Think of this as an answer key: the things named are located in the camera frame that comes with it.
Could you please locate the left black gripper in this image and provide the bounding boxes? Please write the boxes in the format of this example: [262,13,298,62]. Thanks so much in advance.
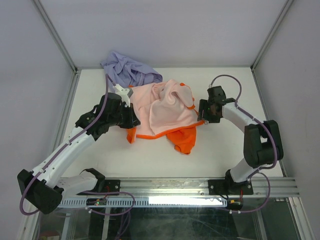
[108,103,141,129]

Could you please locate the orange jacket with pink lining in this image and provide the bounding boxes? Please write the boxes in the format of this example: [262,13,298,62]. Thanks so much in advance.
[126,79,205,155]

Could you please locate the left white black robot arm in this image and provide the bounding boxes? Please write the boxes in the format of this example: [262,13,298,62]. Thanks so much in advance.
[17,92,140,216]

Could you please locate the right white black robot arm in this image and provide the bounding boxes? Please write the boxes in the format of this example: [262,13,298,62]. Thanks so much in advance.
[198,86,284,194]

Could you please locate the crumpled lavender garment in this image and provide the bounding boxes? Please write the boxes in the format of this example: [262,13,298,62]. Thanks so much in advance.
[100,51,163,88]

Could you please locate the small electronics board with leds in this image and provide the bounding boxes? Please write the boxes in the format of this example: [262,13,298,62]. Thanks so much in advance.
[86,198,108,207]

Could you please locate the black connector with yellow plug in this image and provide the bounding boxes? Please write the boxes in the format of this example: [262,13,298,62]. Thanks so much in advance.
[226,198,243,211]

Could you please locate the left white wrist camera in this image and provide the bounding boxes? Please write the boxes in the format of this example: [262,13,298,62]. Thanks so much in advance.
[113,84,134,108]

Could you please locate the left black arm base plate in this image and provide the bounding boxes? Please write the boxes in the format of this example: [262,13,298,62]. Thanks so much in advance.
[78,179,121,196]

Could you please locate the right aluminium frame post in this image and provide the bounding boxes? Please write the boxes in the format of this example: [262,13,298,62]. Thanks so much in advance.
[250,0,295,72]

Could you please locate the aluminium frame post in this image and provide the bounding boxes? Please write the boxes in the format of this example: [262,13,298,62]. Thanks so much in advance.
[31,0,78,74]
[250,0,295,72]

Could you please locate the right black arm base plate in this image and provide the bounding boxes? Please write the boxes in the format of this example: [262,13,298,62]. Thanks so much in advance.
[207,179,254,196]

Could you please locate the white slotted cable duct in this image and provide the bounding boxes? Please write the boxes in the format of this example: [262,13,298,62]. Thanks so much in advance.
[58,196,227,209]

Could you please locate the aluminium mounting rail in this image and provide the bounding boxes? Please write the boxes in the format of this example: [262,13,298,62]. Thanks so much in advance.
[57,176,300,199]

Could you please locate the purple cable under rail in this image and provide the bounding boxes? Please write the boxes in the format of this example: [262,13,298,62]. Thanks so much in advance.
[79,190,138,240]

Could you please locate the left aluminium frame post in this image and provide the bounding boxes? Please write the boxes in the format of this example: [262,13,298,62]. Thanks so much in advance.
[31,0,78,74]

